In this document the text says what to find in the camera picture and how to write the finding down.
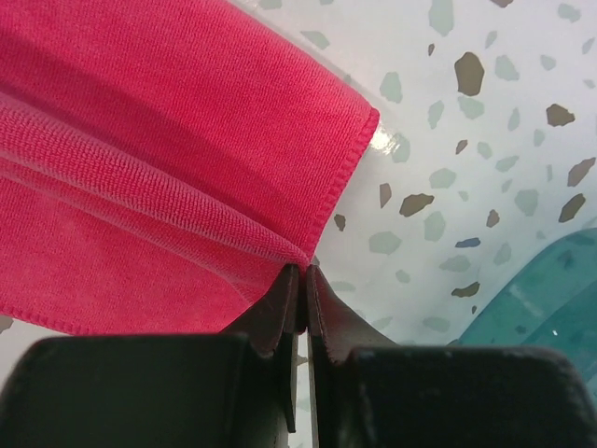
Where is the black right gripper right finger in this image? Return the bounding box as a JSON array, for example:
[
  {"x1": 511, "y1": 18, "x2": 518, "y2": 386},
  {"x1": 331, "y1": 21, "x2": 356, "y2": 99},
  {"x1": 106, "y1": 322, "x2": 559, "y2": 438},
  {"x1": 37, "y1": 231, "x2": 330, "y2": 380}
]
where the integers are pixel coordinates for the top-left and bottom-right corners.
[{"x1": 305, "y1": 266, "x2": 596, "y2": 447}]

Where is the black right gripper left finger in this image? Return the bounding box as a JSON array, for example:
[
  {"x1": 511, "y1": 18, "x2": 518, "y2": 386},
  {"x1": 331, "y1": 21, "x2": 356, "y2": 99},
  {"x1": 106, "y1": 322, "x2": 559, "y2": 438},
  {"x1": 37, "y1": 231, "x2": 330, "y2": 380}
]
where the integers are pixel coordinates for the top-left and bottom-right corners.
[{"x1": 1, "y1": 265, "x2": 299, "y2": 447}]

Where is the pink towel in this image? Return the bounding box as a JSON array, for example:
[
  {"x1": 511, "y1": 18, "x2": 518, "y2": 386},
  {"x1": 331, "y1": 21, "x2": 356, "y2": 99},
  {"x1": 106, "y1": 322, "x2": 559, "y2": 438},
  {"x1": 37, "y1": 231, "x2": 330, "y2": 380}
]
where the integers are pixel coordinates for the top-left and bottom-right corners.
[{"x1": 1, "y1": 1, "x2": 380, "y2": 335}]

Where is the teal transparent plastic tray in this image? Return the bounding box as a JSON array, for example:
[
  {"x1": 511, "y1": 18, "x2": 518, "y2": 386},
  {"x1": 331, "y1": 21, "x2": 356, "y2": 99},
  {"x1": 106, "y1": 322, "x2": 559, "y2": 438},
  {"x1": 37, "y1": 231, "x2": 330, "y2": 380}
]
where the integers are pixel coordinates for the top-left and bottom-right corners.
[{"x1": 445, "y1": 228, "x2": 597, "y2": 349}]

